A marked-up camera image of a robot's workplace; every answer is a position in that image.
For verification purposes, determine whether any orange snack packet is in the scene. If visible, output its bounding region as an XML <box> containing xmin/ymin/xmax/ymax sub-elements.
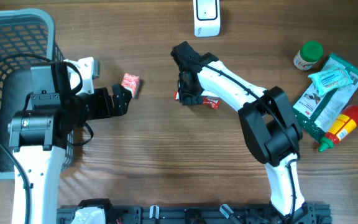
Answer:
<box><xmin>121</xmin><ymin>73</ymin><xmax>141</xmax><ymax>98</ymax></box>

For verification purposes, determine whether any red snack bar wrapper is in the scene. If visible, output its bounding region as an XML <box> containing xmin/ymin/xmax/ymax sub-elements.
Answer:
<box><xmin>175</xmin><ymin>91</ymin><xmax>220</xmax><ymax>110</ymax></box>

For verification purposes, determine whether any green lid spice jar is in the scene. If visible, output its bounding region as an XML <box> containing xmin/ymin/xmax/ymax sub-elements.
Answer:
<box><xmin>293</xmin><ymin>40</ymin><xmax>323</xmax><ymax>71</ymax></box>

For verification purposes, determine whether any mint wet wipes pack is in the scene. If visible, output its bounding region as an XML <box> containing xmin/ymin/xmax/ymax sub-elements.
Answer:
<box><xmin>308</xmin><ymin>65</ymin><xmax>353</xmax><ymax>97</ymax></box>

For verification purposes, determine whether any green 3M gloves package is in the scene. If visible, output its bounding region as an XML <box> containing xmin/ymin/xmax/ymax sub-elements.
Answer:
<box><xmin>293</xmin><ymin>54</ymin><xmax>358</xmax><ymax>141</ymax></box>

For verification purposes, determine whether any red sauce bottle green cap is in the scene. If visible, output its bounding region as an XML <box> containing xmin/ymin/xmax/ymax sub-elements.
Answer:
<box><xmin>318</xmin><ymin>105</ymin><xmax>358</xmax><ymax>152</ymax></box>

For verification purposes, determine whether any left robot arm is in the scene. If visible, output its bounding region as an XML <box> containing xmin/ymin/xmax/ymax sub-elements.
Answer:
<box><xmin>8</xmin><ymin>61</ymin><xmax>132</xmax><ymax>223</ymax></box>

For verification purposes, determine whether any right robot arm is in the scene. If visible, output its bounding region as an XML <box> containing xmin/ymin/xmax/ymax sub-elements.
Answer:
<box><xmin>170</xmin><ymin>41</ymin><xmax>308</xmax><ymax>223</ymax></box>

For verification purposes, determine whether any white barcode scanner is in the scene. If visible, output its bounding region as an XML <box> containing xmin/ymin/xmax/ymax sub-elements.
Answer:
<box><xmin>193</xmin><ymin>0</ymin><xmax>221</xmax><ymax>37</ymax></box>

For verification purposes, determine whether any grey plastic mesh basket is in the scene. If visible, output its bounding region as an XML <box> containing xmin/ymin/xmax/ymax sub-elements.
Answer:
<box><xmin>0</xmin><ymin>9</ymin><xmax>64</xmax><ymax>180</ymax></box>

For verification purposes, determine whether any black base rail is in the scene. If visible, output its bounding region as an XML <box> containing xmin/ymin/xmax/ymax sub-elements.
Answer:
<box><xmin>55</xmin><ymin>203</ymin><xmax>333</xmax><ymax>224</ymax></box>

